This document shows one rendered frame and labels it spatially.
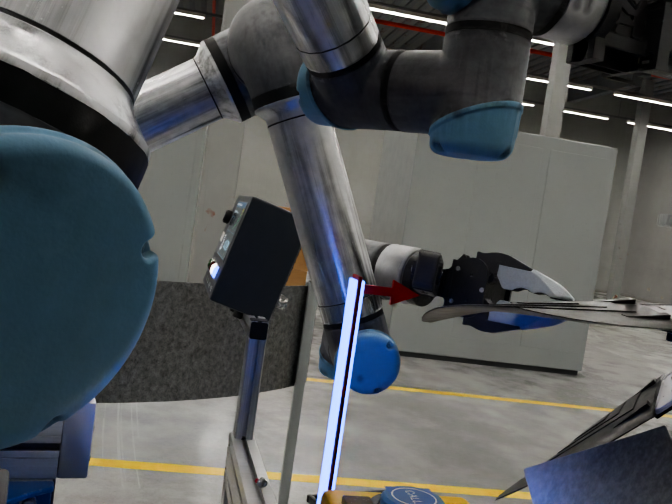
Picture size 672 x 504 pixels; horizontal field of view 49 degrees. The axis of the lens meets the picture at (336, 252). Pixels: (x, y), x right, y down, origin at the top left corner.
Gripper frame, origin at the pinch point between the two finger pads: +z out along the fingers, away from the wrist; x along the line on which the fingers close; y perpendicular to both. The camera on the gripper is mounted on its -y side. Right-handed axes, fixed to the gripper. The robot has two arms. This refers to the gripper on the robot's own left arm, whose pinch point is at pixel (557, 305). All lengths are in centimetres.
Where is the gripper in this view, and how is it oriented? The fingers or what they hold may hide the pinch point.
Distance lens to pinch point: 85.0
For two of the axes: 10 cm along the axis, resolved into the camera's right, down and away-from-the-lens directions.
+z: 7.5, 1.4, -6.4
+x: -2.1, 9.8, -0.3
